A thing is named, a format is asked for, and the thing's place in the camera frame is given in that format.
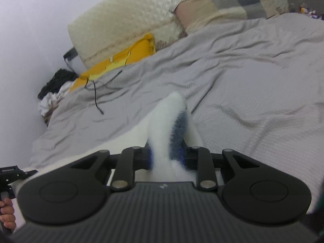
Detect white blue striped sweater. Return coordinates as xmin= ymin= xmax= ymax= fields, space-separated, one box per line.
xmin=10 ymin=91 xmax=206 ymax=200

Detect white clothes pile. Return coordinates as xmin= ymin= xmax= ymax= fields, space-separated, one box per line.
xmin=38 ymin=81 xmax=74 ymax=117

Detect black clothes pile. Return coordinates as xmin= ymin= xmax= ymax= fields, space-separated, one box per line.
xmin=37 ymin=69 xmax=78 ymax=100

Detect person left hand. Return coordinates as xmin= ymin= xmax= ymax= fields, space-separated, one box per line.
xmin=1 ymin=198 xmax=16 ymax=232

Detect brown bedside box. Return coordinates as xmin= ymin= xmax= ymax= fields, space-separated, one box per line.
xmin=43 ymin=110 xmax=54 ymax=126

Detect yellow pillow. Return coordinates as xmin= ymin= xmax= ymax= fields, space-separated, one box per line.
xmin=69 ymin=33 xmax=156 ymax=92

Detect green garment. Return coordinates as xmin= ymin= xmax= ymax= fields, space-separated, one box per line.
xmin=314 ymin=185 xmax=324 ymax=213

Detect cream quilted headboard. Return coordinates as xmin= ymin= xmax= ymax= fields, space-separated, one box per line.
xmin=67 ymin=0 xmax=290 ymax=70

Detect plaid pillow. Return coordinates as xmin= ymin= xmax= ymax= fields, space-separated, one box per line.
xmin=173 ymin=0 xmax=277 ymax=33

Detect bedside clutter items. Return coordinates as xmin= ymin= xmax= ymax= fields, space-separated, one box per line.
xmin=299 ymin=3 xmax=324 ymax=20

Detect black charging cable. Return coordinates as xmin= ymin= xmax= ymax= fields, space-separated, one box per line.
xmin=64 ymin=55 xmax=124 ymax=116

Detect black wall socket strip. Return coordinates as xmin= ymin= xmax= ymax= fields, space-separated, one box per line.
xmin=63 ymin=47 xmax=79 ymax=62

